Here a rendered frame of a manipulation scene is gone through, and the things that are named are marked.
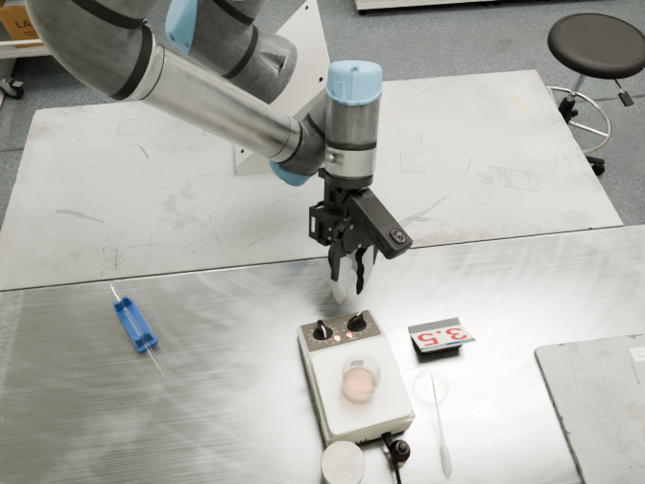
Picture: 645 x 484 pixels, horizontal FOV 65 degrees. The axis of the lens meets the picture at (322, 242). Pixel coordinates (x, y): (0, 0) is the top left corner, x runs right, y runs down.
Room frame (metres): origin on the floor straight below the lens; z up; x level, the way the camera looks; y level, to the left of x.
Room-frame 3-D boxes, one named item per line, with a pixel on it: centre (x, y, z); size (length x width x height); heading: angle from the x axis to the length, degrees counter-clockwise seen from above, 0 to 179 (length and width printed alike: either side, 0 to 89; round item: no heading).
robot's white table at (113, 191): (0.74, 0.04, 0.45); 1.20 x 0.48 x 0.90; 97
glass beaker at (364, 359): (0.22, -0.05, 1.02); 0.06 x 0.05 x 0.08; 36
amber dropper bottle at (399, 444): (0.15, -0.11, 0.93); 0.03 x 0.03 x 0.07
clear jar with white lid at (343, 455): (0.13, -0.03, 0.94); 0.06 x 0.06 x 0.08
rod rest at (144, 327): (0.36, 0.32, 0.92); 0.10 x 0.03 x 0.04; 37
